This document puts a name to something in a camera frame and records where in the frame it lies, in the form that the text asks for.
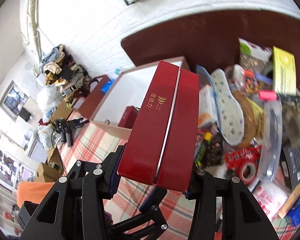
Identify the large red gift box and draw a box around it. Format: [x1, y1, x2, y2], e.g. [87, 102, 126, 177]
[117, 61, 199, 192]

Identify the clear plastic cutlery case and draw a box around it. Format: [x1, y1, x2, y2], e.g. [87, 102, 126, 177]
[257, 101, 283, 183]

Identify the small red box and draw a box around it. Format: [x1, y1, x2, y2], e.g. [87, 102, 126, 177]
[118, 106, 139, 129]

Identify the pink white plastic bag pack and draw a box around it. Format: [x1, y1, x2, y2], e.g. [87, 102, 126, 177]
[248, 178, 290, 221]

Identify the red tape roll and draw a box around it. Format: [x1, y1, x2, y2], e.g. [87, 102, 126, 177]
[237, 160, 257, 185]

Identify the blue mentos box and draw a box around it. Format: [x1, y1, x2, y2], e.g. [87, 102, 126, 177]
[285, 197, 300, 227]

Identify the gold brown small box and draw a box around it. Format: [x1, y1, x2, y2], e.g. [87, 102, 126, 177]
[279, 184, 300, 219]

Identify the plaid tablecloth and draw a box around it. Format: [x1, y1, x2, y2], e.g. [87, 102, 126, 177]
[59, 110, 300, 240]

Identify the black product box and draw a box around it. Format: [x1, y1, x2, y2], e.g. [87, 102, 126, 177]
[280, 143, 300, 190]

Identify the floral shoe insole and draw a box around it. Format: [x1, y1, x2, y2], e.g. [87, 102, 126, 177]
[211, 69, 244, 146]

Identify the brown cardboard storage box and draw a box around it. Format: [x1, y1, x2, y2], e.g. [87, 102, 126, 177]
[89, 56, 191, 140]

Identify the orange white medicine box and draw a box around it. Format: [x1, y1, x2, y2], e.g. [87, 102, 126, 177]
[198, 85, 218, 128]

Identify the pink cap black marker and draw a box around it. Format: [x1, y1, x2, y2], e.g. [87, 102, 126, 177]
[258, 90, 300, 102]

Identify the blue tissue pack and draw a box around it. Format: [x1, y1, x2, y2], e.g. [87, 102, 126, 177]
[101, 79, 116, 95]

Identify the pile of clothes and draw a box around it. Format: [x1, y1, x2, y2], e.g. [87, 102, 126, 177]
[39, 44, 91, 103]

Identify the blue rim mesh strainer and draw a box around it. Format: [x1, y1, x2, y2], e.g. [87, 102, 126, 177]
[196, 65, 216, 106]

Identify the yellow green medicine box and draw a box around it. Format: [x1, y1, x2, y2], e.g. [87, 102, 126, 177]
[273, 47, 296, 95]

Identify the herb sachet fabric top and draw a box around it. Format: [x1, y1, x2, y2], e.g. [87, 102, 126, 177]
[238, 38, 273, 74]

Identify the dark wooden headboard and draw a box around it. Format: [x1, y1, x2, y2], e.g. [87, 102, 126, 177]
[121, 10, 300, 86]

